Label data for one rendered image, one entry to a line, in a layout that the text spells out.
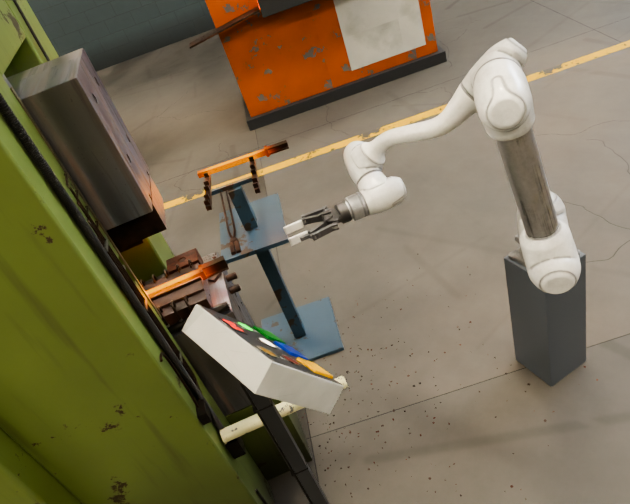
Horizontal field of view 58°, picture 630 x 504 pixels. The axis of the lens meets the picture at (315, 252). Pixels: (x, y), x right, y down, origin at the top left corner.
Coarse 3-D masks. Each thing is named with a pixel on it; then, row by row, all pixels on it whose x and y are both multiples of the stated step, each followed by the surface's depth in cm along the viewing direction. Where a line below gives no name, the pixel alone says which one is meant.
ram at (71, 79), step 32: (64, 64) 148; (32, 96) 134; (64, 96) 135; (96, 96) 148; (64, 128) 139; (96, 128) 141; (64, 160) 143; (96, 160) 146; (128, 160) 154; (96, 192) 150; (128, 192) 153
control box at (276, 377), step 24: (192, 312) 147; (216, 312) 150; (192, 336) 143; (216, 336) 138; (240, 336) 133; (216, 360) 135; (240, 360) 129; (264, 360) 125; (288, 360) 135; (264, 384) 124; (288, 384) 129; (312, 384) 135; (336, 384) 141; (312, 408) 138
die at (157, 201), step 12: (156, 192) 176; (156, 204) 167; (144, 216) 163; (156, 216) 164; (120, 228) 163; (132, 228) 164; (144, 228) 165; (156, 228) 166; (120, 240) 165; (132, 240) 166
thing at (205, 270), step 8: (208, 264) 192; (216, 264) 193; (224, 264) 194; (192, 272) 193; (200, 272) 191; (208, 272) 194; (216, 272) 194; (176, 280) 192; (184, 280) 192; (152, 288) 193; (160, 288) 191; (168, 288) 192
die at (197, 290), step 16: (176, 272) 199; (144, 288) 197; (176, 288) 191; (192, 288) 189; (208, 288) 198; (160, 304) 188; (176, 304) 187; (192, 304) 184; (208, 304) 186; (176, 320) 186
